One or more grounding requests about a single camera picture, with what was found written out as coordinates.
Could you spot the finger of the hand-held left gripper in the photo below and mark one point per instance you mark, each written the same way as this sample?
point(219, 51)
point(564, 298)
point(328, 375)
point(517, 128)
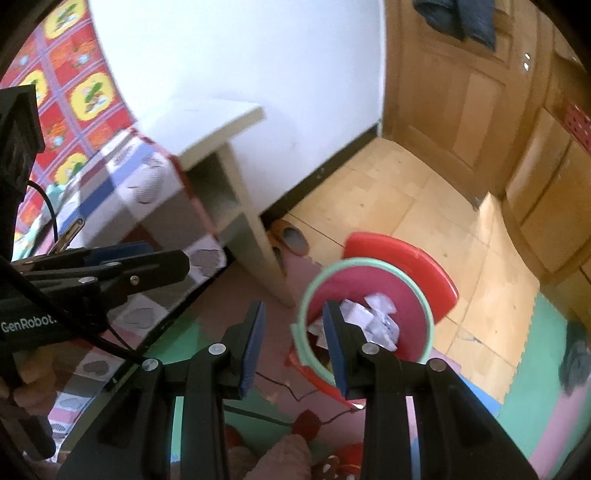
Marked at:
point(161, 270)
point(120, 254)

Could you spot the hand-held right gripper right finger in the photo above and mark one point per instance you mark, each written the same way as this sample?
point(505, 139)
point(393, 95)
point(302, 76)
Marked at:
point(334, 350)

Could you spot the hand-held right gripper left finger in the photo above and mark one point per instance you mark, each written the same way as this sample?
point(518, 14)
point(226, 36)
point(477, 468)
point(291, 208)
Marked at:
point(251, 350)

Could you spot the white plastic bag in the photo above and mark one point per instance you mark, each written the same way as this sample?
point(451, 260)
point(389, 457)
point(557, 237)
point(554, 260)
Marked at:
point(374, 323)

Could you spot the red bucket with green rim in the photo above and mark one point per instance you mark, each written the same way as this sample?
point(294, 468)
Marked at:
point(408, 318)

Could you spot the person's left hand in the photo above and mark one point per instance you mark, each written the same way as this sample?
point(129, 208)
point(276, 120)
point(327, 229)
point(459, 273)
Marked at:
point(37, 383)

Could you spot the metal spring clip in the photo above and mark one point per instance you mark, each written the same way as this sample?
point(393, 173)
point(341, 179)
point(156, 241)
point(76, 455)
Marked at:
point(67, 237)

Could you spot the red plush slipper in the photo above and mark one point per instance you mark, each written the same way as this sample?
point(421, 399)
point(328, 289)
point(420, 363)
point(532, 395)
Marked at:
point(307, 422)

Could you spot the checkered heart blanket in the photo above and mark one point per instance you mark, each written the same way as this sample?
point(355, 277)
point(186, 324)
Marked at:
point(138, 170)

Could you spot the brown slipper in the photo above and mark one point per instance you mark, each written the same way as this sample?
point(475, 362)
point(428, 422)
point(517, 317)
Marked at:
point(291, 237)
point(279, 258)

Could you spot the beige side table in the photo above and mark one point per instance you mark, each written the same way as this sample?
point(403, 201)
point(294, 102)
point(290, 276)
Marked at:
point(249, 207)

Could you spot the brown fuzzy pants leg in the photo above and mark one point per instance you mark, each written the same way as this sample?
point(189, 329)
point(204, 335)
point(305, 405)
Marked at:
point(281, 461)

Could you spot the red plastic stool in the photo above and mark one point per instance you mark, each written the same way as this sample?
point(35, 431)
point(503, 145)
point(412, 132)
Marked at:
point(415, 263)

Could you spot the colourful foam floor mat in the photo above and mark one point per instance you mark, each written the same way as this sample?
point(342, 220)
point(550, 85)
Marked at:
point(531, 406)

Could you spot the grey cloth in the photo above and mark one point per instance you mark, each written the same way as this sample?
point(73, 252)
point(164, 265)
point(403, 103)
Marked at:
point(577, 360)

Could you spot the wooden door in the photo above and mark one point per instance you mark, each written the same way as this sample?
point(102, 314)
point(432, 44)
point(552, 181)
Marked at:
point(461, 115)

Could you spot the wooden cabinet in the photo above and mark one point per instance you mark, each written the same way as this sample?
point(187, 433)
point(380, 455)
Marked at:
point(545, 184)

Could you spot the red dotted box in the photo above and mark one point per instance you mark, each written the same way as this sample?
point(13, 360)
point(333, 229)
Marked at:
point(579, 124)

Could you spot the dark hanging clothing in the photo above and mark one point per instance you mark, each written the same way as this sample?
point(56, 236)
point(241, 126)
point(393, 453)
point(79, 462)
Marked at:
point(461, 18)

